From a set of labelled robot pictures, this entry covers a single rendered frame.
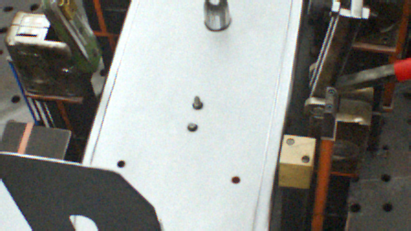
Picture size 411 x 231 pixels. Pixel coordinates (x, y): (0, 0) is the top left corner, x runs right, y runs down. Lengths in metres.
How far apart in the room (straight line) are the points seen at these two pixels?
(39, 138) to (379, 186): 0.53
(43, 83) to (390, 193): 0.54
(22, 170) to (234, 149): 0.40
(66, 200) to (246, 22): 0.49
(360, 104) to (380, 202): 0.36
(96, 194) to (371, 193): 0.72
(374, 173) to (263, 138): 0.36
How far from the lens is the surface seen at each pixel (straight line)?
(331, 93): 0.72
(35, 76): 1.05
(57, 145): 0.97
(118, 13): 1.13
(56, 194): 0.58
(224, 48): 0.99
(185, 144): 0.92
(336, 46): 0.78
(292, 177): 0.85
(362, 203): 1.22
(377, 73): 0.84
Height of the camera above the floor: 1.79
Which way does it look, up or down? 58 degrees down
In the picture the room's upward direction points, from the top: 8 degrees counter-clockwise
